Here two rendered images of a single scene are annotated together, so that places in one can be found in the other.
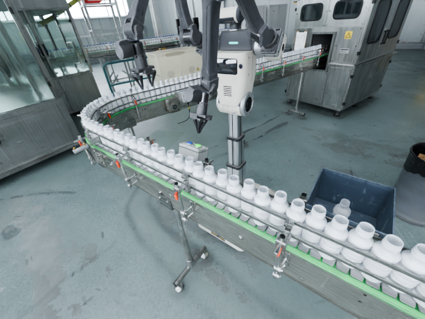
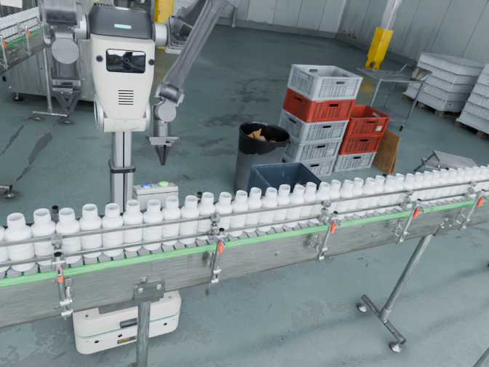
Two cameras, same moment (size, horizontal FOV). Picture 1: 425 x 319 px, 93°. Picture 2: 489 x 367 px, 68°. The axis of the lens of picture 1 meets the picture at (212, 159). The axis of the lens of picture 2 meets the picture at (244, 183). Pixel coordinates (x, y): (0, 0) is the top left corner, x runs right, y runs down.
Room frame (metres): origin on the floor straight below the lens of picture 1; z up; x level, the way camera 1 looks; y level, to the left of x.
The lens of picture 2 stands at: (0.31, 0.98, 1.80)
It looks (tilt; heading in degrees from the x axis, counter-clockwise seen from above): 30 degrees down; 289
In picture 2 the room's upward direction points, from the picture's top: 11 degrees clockwise
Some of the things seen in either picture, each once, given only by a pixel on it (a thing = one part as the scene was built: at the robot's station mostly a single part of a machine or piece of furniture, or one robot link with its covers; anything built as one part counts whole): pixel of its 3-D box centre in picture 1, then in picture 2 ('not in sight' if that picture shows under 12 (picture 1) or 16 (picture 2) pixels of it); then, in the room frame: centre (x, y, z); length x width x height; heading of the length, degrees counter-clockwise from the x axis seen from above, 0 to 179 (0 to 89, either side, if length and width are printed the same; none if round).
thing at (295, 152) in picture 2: not in sight; (307, 143); (0.97, -2.65, 0.33); 0.61 x 0.41 x 0.22; 56
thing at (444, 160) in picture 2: not in sight; (445, 171); (-0.53, -3.50, 0.21); 0.61 x 0.47 x 0.41; 103
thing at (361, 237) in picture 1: (357, 245); (352, 196); (0.32, -0.39, 1.08); 0.06 x 0.06 x 0.17
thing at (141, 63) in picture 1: (141, 62); (65, 66); (1.09, 0.30, 1.51); 0.10 x 0.07 x 0.07; 140
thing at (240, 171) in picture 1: (236, 180); not in sight; (1.33, -0.19, 0.49); 0.13 x 0.13 x 0.40; 50
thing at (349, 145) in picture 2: not in sight; (350, 137); (0.60, -3.25, 0.33); 0.61 x 0.41 x 0.22; 53
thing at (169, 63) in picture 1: (178, 77); not in sight; (5.13, 0.63, 0.59); 1.10 x 0.62 x 1.18; 122
